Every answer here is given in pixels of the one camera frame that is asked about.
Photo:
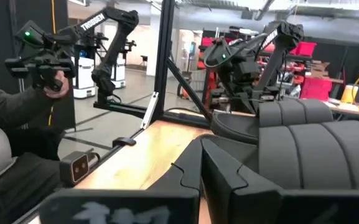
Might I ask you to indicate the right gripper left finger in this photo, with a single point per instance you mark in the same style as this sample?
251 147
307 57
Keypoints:
166 205

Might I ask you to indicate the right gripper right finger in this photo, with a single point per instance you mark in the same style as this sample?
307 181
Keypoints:
244 205

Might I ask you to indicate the black rubber slide sandal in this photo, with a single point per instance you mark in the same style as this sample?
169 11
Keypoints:
235 124
306 155

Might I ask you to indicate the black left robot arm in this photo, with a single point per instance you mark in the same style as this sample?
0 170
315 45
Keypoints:
278 62

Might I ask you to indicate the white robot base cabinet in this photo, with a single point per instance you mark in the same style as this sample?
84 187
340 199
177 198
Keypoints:
84 81
119 76

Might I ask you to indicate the red storage bin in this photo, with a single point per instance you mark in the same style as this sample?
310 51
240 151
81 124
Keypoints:
303 48

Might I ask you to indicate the red fabric cover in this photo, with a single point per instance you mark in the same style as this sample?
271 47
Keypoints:
316 89

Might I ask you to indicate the small black edge clip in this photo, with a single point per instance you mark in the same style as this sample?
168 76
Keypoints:
123 142

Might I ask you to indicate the yellow plastic container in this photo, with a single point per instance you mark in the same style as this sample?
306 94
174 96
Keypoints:
349 95

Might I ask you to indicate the person's hand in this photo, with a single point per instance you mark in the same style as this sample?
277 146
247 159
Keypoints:
59 90

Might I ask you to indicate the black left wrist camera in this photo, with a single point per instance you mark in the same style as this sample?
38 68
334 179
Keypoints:
216 54

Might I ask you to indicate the silver angle bracket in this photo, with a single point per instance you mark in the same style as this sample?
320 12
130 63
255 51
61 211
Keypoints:
149 110

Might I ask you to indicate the small black depth camera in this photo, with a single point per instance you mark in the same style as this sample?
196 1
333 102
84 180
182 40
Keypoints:
73 169

